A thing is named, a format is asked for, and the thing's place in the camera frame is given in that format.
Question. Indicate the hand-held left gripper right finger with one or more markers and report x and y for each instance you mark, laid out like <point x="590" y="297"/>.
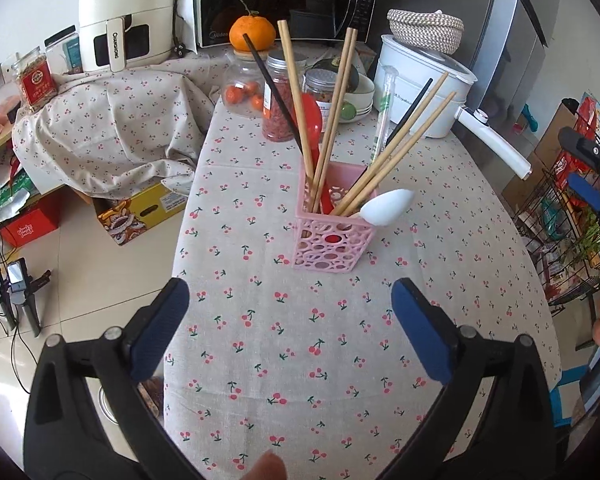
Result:
<point x="422" y="330"/>

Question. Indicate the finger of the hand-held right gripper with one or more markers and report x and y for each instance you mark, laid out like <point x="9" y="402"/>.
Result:
<point x="580" y="142"/>
<point x="587" y="192"/>

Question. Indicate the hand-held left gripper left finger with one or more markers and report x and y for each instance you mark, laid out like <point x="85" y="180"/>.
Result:
<point x="162" y="325"/>

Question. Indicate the pink perforated utensil holder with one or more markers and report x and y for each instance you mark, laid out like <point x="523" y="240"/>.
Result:
<point x="330" y="250"/>

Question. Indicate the white ceramic spoon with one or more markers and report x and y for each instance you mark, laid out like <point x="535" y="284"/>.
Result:
<point x="387" y="205"/>

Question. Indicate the wooden chopstick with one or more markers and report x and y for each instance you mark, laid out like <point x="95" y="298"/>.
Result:
<point x="349" y="60"/>
<point x="343" y="60"/>
<point x="421" y="105"/>
<point x="425" y="125"/>
<point x="292" y="85"/>

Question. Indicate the disposable chopsticks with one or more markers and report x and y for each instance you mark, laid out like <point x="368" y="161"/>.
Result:
<point x="385" y="110"/>

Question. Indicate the red plastic spoon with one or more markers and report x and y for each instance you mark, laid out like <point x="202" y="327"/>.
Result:
<point x="310" y="120"/>

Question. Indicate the person's left hand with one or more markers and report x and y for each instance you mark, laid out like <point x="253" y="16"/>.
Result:
<point x="265" y="467"/>

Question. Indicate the brown cardboard box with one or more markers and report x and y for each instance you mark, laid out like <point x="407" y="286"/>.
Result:
<point x="555" y="132"/>

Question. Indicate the cherry print tablecloth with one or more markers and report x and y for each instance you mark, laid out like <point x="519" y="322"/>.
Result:
<point x="260" y="340"/>

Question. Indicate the grey refrigerator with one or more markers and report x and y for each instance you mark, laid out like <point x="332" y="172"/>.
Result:
<point x="515" y="60"/>

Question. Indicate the yellow printed cardboard box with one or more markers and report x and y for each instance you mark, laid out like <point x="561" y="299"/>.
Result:
<point x="140" y="210"/>

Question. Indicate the white electric cooking pot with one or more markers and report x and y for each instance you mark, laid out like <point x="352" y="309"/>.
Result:
<point x="430" y="80"/>

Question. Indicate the red cardboard box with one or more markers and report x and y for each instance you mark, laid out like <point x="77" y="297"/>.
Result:
<point x="30" y="225"/>

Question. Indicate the black chopstick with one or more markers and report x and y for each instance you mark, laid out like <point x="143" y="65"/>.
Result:
<point x="410" y="111"/>
<point x="268" y="80"/>

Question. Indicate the green packet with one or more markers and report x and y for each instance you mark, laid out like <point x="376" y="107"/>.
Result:
<point x="10" y="192"/>

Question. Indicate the crumpled cherry print cloth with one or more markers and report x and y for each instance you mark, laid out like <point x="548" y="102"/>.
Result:
<point x="110" y="125"/>

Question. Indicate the stacked white bowls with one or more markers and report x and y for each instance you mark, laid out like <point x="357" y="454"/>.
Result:
<point x="362" y="95"/>

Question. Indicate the small green round object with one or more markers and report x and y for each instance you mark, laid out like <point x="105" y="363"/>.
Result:
<point x="349" y="111"/>

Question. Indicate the jar of red goji berries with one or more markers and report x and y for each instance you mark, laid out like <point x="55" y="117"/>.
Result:
<point x="275" y="120"/>

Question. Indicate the glass jar of small tomatoes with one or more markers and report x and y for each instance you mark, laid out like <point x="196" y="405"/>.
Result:
<point x="237" y="92"/>

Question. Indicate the white label spice jar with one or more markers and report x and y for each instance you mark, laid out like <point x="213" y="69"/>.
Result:
<point x="315" y="85"/>

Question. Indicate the jar with red label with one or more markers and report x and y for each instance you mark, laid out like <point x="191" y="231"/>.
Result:
<point x="35" y="82"/>

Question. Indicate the clear box with teal label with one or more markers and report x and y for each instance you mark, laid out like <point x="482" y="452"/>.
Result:
<point x="67" y="52"/>

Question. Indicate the orange tangerine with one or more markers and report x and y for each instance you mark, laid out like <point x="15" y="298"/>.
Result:
<point x="252" y="32"/>

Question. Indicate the cream air fryer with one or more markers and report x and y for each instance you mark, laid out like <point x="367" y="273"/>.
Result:
<point x="125" y="10"/>

